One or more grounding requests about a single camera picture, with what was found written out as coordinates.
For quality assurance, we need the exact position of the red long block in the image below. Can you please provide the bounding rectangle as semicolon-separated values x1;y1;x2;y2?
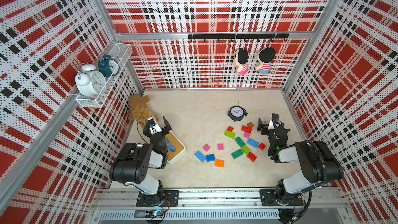
241;125;252;133

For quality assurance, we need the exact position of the dark green block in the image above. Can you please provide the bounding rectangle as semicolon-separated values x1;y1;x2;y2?
235;136;246;148

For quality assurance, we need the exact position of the lime block small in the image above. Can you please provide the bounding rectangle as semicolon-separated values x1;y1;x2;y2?
241;145;251;155

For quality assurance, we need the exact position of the lime long block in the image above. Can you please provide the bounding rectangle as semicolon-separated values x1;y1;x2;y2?
224;130;235;139

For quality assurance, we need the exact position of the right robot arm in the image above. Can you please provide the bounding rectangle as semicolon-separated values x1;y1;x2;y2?
257;113;344;206

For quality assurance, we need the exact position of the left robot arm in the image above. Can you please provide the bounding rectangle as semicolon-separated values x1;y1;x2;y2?
109;117;172;206

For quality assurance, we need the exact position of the small red block right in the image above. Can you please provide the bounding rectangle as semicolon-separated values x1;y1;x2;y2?
259;143;266;150

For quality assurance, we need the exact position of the light blue block right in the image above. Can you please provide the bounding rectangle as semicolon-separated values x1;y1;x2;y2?
247;139;260;148

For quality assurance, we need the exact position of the light blue block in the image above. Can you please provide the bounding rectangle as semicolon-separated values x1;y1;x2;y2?
247;139;260;148
194;151;206;162

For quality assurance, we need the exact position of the white tray with wood lid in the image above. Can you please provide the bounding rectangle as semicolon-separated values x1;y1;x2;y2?
165;131;187;165

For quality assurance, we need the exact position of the brown teddy bear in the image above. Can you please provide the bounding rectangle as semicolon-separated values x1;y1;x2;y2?
129;94;159;127

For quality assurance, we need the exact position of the black round table clock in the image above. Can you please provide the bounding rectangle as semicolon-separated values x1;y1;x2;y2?
227;106;248;122

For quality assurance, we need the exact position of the red block front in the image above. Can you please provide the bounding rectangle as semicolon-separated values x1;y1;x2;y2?
247;152;257;162

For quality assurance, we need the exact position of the green block front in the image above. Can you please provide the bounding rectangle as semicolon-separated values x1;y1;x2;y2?
231;149;244;160

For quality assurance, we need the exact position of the light blue block left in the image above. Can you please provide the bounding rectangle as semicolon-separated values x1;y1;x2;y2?
194;151;206;162

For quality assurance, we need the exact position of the blue square block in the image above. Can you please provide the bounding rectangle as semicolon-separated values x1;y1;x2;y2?
206;154;216;162

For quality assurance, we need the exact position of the orange block front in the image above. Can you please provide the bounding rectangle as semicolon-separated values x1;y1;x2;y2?
215;159;224;168

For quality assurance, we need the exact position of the doll with pink stripes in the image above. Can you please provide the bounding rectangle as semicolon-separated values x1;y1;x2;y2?
233;48;249;76

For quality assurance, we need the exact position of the doll with blue shorts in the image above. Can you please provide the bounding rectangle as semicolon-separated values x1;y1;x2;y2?
255;47;276;74

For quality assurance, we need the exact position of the teal alarm clock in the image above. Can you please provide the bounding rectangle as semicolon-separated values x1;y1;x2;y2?
98;55;120;78

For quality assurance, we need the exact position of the white alarm clock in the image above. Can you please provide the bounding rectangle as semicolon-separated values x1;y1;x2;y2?
75;64;106;97

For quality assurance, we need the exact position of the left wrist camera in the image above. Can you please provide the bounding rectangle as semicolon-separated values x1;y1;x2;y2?
146;117;162;135

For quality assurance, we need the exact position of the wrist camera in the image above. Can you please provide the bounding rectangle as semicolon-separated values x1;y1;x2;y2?
268;113;280;130
146;117;162;135

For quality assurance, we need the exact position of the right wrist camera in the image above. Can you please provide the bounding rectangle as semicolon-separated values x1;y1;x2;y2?
268;113;280;130

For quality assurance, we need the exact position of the white wire shelf basket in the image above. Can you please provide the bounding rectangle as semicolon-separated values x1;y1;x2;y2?
75;43;132;108

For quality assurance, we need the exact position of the electronics board with wires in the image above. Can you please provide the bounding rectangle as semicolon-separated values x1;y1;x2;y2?
133;207;170;224

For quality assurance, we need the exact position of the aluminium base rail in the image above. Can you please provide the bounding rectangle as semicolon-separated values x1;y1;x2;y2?
88;187;354;224

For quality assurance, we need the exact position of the black hook rail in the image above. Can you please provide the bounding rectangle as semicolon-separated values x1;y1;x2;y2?
188;33;290;40

